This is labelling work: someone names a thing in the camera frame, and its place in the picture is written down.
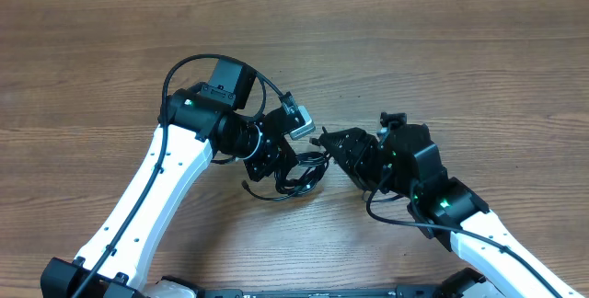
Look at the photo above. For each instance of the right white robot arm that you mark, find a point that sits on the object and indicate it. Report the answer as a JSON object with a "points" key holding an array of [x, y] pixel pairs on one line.
{"points": [[402, 158]]}

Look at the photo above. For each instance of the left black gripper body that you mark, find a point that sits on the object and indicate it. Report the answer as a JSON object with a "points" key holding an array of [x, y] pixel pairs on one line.
{"points": [[267, 155]]}

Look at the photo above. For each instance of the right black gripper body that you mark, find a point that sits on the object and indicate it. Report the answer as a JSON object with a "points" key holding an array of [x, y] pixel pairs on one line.
{"points": [[370, 162]]}

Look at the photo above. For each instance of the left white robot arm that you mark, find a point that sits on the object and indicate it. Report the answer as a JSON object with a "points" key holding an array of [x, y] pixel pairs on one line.
{"points": [[194, 125]]}

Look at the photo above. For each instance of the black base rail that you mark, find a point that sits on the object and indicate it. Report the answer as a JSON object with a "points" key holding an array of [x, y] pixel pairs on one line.
{"points": [[467, 283]]}

